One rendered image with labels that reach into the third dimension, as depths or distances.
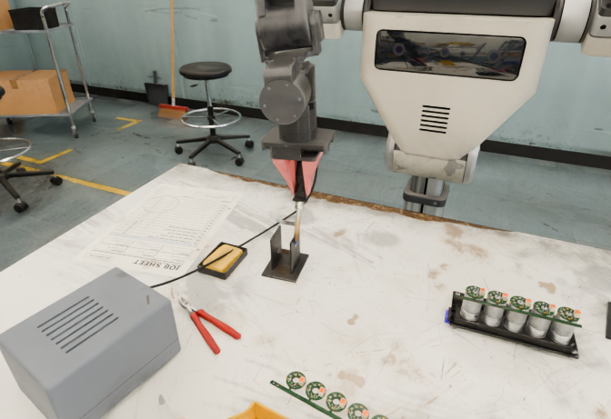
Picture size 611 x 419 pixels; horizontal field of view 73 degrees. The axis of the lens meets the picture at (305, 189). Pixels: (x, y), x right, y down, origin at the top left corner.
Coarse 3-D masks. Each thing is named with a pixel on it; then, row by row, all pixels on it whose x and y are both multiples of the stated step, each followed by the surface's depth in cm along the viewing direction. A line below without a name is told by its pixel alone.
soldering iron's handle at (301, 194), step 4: (300, 164) 66; (296, 168) 67; (300, 168) 66; (296, 172) 67; (300, 172) 66; (296, 176) 67; (300, 176) 66; (296, 180) 67; (300, 180) 66; (296, 184) 66; (300, 184) 66; (304, 184) 66; (296, 188) 66; (300, 188) 66; (304, 188) 66; (296, 192) 66; (300, 192) 66; (304, 192) 66; (296, 196) 66; (300, 196) 66; (304, 196) 66; (296, 200) 66; (300, 200) 66; (304, 200) 66
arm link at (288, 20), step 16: (256, 0) 53; (272, 0) 54; (288, 0) 55; (304, 0) 52; (256, 16) 53; (272, 16) 53; (288, 16) 52; (304, 16) 52; (272, 32) 53; (288, 32) 53; (304, 32) 53; (272, 48) 55; (288, 48) 55
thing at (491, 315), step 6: (486, 300) 56; (486, 306) 56; (492, 306) 55; (486, 312) 56; (492, 312) 55; (498, 312) 55; (486, 318) 56; (492, 318) 56; (498, 318) 56; (492, 324) 56; (498, 324) 56
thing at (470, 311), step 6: (480, 300) 55; (462, 306) 58; (468, 306) 56; (474, 306) 56; (480, 306) 56; (462, 312) 58; (468, 312) 57; (474, 312) 56; (468, 318) 57; (474, 318) 57
